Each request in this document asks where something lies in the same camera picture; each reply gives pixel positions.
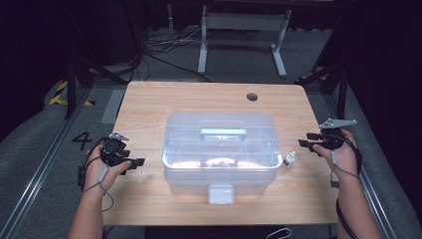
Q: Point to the metal floor rail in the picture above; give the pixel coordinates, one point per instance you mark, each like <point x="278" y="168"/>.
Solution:
<point x="371" y="195"/>
<point x="40" y="169"/>

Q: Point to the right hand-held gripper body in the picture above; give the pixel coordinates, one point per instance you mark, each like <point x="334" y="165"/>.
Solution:
<point x="331" y="137"/>

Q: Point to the black metal stand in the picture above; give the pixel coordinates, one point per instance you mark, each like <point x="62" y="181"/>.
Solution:
<point x="81" y="69"/>
<point x="335" y="74"/>

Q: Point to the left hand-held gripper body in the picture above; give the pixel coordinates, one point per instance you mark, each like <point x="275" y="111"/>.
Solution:
<point x="112" y="151"/>

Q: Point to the person's left hand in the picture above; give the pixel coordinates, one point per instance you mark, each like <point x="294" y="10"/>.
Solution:
<point x="99" y="172"/>

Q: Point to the clear plastic storage box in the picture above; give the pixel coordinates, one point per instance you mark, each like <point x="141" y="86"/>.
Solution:
<point x="219" y="152"/>

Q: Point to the white metal desk frame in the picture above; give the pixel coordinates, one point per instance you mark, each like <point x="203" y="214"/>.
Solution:
<point x="244" y="21"/>

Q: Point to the yellow black floor tape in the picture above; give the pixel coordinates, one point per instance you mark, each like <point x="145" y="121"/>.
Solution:
<point x="59" y="96"/>

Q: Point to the person's right hand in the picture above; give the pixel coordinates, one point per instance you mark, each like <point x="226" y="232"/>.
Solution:
<point x="345" y="159"/>

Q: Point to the small white dropper bottle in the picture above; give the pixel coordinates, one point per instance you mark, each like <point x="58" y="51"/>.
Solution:
<point x="288" y="160"/>

